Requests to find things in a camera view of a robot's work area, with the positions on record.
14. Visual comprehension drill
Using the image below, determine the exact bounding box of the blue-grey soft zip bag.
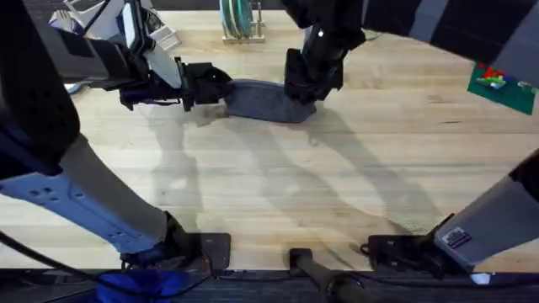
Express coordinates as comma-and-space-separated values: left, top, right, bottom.
222, 78, 318, 125

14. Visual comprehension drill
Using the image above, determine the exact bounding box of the wooden peg rack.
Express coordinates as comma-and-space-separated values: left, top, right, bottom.
221, 0, 268, 45

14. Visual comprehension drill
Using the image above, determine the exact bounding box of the white ribbed box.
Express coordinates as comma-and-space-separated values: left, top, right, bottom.
147, 24, 183, 52

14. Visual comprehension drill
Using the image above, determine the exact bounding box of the grey-green plate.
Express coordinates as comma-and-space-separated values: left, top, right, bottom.
219, 0, 238, 38

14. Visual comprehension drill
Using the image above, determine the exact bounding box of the teal plate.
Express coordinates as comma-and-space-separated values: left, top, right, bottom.
236, 0, 254, 38

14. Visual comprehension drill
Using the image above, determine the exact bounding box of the green board with toy blocks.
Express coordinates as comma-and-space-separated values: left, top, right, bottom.
466, 61, 539, 116

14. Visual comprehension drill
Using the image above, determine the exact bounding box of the black pole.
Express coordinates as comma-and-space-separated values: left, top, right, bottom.
288, 247, 374, 303

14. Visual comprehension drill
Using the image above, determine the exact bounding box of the blue cloth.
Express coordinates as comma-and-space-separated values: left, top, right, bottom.
95, 268, 191, 303

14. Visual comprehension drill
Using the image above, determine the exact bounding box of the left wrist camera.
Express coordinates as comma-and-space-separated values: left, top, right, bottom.
145, 40, 184, 90

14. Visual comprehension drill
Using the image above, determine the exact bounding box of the black cable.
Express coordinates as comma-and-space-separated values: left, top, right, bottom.
0, 230, 214, 298

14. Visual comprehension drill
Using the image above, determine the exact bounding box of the black rail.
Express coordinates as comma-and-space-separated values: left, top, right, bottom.
0, 267, 539, 303

